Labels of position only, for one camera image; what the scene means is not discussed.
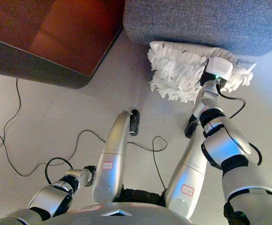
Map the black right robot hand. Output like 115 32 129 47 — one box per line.
199 57 234 91

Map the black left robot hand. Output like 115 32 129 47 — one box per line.
83 165 98 187

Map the white fringed pillow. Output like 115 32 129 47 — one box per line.
146 40 257 104

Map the silver left robot leg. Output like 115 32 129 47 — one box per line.
91 108 141 203

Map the silver robot leg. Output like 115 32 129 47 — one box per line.
91 108 141 203
165 114 212 219

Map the silver robot torso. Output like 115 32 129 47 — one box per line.
0 187 191 225

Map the grey fabric armchair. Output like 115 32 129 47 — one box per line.
123 0 272 57

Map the silver right robot leg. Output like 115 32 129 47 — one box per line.
165 114 212 219

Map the dark wooden table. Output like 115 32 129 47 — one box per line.
0 0 127 90

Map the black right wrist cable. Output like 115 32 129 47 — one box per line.
216 83 247 120

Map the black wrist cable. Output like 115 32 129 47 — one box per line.
216 83 247 120
45 157 74 186

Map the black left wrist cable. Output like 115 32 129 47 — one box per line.
45 157 74 186

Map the thin black floor cable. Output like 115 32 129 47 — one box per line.
0 78 168 191

